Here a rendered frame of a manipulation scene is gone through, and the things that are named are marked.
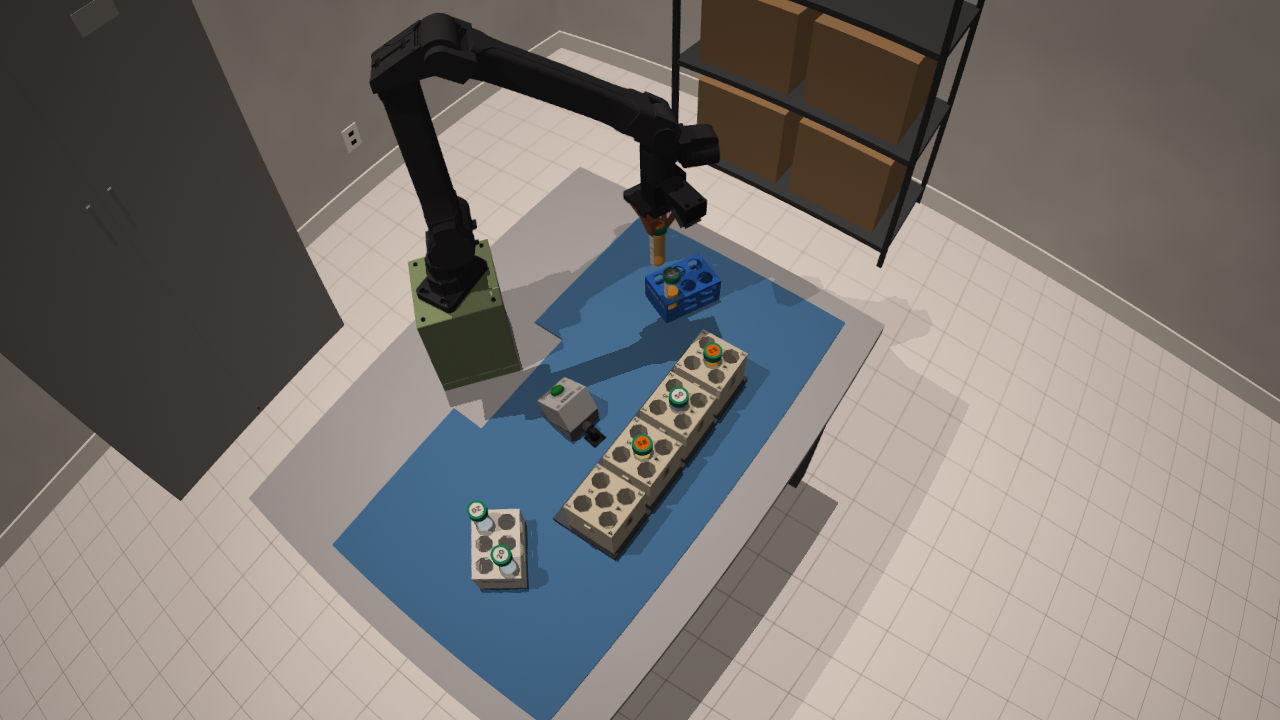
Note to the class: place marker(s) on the beige block with holes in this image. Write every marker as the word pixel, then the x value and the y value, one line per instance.
pixel 726 376
pixel 620 519
pixel 697 416
pixel 659 468

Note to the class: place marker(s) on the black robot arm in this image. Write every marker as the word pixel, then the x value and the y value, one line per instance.
pixel 432 43

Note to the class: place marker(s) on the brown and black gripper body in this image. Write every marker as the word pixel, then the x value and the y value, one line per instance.
pixel 633 195

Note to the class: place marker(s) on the beige tube rack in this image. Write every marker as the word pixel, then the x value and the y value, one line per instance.
pixel 506 522

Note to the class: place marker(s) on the blue bench mat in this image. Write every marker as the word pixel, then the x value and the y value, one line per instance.
pixel 536 645

